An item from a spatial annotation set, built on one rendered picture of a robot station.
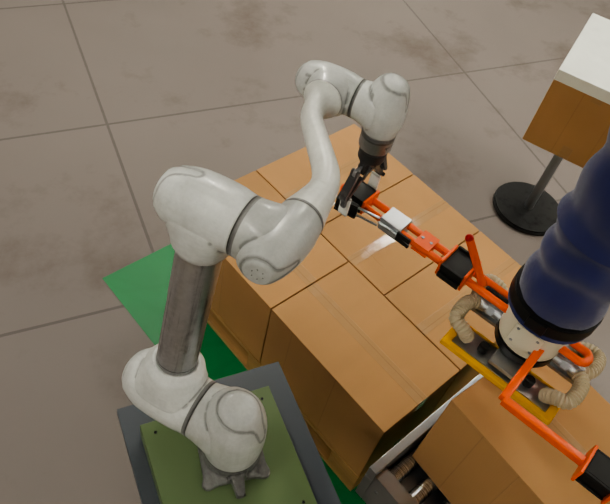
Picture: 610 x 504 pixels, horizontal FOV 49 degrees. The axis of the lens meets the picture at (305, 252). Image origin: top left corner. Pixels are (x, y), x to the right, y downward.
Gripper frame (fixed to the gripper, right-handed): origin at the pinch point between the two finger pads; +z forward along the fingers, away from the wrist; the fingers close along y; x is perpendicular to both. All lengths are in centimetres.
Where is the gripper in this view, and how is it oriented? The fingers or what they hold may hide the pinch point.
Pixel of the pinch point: (357, 199)
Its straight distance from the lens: 193.8
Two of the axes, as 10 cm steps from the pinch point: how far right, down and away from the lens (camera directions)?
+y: 6.5, -5.2, 5.6
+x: -7.5, -5.8, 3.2
